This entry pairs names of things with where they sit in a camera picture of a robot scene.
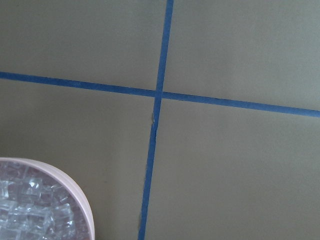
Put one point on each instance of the pink bowl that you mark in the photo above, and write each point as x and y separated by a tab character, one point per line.
67	182

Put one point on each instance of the clear ice cubes pile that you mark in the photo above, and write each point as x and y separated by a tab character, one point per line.
33	206

